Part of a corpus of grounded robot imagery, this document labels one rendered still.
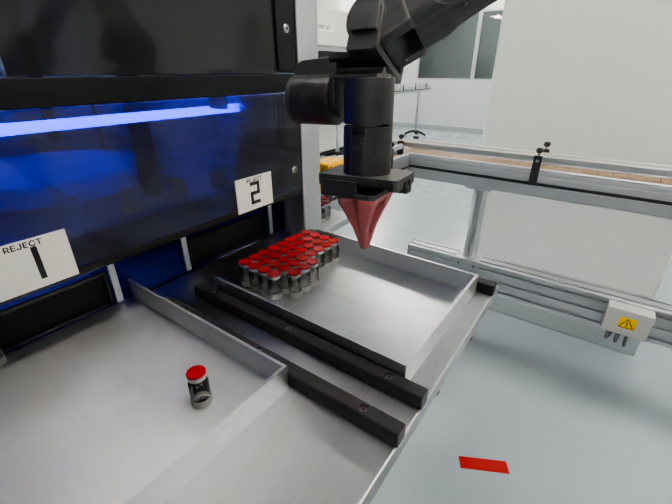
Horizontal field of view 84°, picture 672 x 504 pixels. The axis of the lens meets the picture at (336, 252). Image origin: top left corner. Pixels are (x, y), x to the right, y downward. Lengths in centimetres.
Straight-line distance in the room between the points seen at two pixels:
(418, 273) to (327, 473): 40
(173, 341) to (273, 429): 21
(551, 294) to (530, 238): 61
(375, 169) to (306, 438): 30
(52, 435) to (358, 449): 31
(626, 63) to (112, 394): 191
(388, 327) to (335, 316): 8
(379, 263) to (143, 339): 42
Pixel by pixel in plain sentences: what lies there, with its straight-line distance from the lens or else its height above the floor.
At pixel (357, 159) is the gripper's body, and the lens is 44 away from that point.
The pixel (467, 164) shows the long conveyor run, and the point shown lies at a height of 92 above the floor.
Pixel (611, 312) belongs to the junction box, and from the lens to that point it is 149.
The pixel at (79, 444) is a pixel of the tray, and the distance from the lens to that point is 49.
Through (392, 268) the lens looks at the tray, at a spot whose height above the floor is 88.
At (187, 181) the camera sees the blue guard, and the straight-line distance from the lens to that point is 61.
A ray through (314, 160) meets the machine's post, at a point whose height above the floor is 105.
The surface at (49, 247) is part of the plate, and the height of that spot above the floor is 103.
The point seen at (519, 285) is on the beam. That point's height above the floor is 50.
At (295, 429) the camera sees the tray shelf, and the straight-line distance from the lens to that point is 43.
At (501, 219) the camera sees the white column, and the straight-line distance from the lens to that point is 210.
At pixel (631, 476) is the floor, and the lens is 175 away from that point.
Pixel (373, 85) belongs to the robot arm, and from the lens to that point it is 43.
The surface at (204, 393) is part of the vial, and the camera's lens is 45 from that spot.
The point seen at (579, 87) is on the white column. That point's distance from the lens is 196.
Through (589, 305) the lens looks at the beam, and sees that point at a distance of 154.
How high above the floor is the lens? 122
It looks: 26 degrees down
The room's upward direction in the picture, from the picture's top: straight up
